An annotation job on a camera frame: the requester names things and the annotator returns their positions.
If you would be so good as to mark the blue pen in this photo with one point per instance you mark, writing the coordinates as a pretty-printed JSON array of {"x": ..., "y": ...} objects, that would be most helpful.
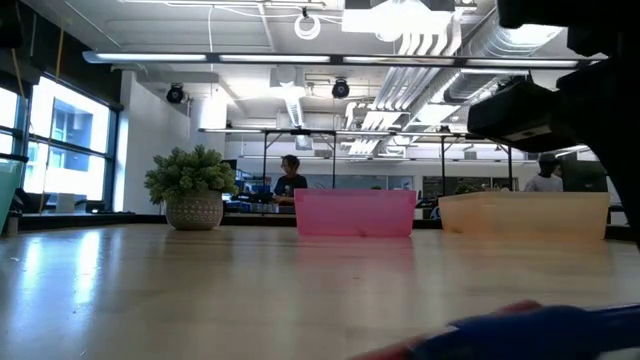
[{"x": 525, "y": 335}]

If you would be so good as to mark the green plastic bin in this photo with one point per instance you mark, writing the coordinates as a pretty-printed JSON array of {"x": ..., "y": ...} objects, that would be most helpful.
[{"x": 7, "y": 190}]

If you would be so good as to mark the black ceiling spotlight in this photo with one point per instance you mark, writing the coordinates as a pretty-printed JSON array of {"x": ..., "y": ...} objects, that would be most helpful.
[
  {"x": 175, "y": 94},
  {"x": 340, "y": 89}
]

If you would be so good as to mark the white ceiling fixture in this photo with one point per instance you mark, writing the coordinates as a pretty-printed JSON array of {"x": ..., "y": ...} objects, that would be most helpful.
[{"x": 395, "y": 20}]

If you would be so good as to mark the large glass window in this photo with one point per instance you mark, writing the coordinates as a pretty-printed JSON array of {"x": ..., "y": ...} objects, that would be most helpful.
[{"x": 65, "y": 175}]

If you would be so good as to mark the orange plastic bin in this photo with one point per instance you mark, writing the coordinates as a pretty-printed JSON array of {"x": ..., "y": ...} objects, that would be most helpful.
[{"x": 525, "y": 215}]

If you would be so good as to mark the black aluminium table frame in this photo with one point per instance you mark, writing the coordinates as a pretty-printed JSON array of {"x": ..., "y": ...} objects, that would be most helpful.
[{"x": 260, "y": 220}]

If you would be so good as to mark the pink plastic bin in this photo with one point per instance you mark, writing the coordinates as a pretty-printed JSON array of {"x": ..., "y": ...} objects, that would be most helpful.
[{"x": 355, "y": 212}]

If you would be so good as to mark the person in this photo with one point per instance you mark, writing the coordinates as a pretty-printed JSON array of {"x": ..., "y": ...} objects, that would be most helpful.
[
  {"x": 542, "y": 182},
  {"x": 290, "y": 185}
]

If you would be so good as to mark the black background rig frame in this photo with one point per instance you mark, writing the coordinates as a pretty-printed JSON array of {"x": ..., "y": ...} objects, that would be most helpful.
[
  {"x": 300, "y": 132},
  {"x": 475, "y": 136}
]

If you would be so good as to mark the black monitor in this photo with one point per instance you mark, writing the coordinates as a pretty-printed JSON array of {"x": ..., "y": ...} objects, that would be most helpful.
[{"x": 580, "y": 177}]

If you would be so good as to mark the silver ventilation duct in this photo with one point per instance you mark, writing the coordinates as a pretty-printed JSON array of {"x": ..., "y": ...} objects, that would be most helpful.
[{"x": 480, "y": 45}]

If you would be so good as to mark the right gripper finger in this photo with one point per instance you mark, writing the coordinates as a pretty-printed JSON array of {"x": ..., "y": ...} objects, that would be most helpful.
[{"x": 525, "y": 117}]

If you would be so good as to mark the green potted plant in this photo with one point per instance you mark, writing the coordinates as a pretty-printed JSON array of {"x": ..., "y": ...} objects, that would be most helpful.
[{"x": 192, "y": 185}]

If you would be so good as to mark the long ceiling light bar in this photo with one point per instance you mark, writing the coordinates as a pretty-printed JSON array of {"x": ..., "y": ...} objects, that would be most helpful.
[{"x": 275, "y": 58}]

